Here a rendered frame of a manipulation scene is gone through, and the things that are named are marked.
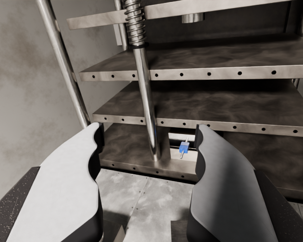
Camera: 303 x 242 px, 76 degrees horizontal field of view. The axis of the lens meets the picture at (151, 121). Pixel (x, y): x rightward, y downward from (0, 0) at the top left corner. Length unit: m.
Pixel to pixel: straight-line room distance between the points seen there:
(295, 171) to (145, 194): 0.70
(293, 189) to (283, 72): 0.50
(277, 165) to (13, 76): 2.04
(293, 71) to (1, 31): 2.00
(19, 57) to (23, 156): 0.90
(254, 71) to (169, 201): 0.63
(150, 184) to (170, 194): 0.11
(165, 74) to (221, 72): 0.23
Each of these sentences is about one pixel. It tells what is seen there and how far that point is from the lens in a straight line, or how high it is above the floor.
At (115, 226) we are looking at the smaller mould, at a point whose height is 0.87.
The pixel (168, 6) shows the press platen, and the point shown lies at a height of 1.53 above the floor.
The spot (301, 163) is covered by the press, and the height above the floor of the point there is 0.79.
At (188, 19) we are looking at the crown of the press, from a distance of 1.09.
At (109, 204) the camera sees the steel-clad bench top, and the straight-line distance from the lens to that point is 0.96.
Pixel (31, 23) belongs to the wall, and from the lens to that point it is 2.24.
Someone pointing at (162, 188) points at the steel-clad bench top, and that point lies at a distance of 0.96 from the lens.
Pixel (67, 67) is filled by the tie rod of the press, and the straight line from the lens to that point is 1.08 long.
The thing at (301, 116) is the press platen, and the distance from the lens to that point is 1.06.
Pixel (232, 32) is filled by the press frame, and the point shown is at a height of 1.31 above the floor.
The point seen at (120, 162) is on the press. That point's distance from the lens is 1.17.
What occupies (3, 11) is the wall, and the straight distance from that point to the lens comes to 2.15.
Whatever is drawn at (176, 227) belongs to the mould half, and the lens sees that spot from 0.72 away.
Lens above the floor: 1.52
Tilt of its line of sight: 29 degrees down
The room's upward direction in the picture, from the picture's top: 9 degrees counter-clockwise
